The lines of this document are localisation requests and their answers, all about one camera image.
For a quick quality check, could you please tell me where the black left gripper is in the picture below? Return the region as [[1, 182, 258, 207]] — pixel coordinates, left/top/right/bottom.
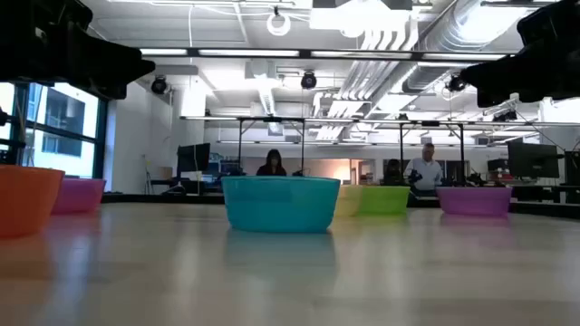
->
[[0, 0, 157, 101]]

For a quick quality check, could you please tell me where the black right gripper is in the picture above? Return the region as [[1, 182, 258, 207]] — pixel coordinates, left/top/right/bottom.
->
[[459, 0, 580, 109]]

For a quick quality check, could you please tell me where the purple plastic bowl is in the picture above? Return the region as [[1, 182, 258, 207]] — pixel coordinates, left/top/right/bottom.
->
[[436, 186, 513, 217]]

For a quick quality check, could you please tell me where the pink plastic bowl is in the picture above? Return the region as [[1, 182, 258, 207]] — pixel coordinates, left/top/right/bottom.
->
[[51, 177, 108, 216]]

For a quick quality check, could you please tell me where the orange plastic bowl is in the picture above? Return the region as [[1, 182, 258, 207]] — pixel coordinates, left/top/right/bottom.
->
[[0, 164, 65, 240]]

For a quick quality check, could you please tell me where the green plastic bowl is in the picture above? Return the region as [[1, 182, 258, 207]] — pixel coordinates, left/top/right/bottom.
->
[[334, 185, 411, 216]]

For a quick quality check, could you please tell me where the blue plastic bowl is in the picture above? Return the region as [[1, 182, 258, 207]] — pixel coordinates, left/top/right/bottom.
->
[[221, 175, 342, 235]]

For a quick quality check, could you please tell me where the white LED light bar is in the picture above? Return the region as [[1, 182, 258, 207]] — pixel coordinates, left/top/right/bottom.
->
[[140, 48, 189, 57], [198, 48, 301, 58], [310, 50, 413, 61], [420, 53, 507, 62]]

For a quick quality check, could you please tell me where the large window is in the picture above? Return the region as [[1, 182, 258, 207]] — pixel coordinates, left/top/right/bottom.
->
[[0, 82, 108, 180]]

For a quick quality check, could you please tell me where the black computer monitor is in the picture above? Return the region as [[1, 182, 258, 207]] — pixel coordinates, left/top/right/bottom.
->
[[176, 142, 212, 174], [564, 150, 580, 187], [507, 140, 561, 179]]

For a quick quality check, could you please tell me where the person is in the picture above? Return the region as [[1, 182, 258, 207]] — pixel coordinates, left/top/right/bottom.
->
[[256, 149, 288, 177], [403, 142, 444, 197]]

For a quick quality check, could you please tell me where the black overhead beam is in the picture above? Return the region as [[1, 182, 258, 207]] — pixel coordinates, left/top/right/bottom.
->
[[139, 46, 516, 62]]

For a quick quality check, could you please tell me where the silver ventilation duct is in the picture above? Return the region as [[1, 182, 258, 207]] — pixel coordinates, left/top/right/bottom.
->
[[401, 0, 536, 94]]

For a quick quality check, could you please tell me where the black workstation frame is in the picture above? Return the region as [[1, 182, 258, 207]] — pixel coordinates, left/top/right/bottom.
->
[[237, 116, 306, 177], [398, 120, 466, 185]]

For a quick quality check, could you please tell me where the black table edge rail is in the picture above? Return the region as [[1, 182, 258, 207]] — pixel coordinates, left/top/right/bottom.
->
[[101, 193, 580, 219]]

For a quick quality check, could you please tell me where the white coiled cable ring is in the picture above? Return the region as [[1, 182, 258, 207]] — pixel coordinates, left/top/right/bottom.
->
[[266, 11, 292, 37]]

